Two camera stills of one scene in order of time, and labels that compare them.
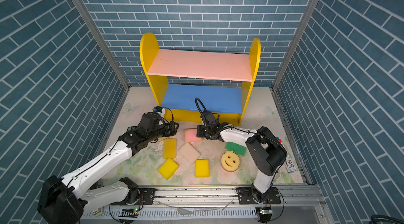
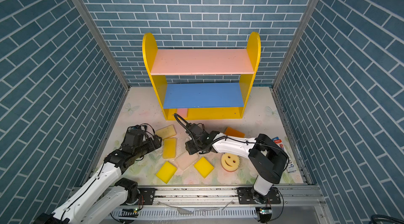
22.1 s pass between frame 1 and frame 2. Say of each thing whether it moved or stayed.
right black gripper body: moved
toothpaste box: stayed
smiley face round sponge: stayed
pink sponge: moved
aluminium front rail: stayed
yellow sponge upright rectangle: stayed
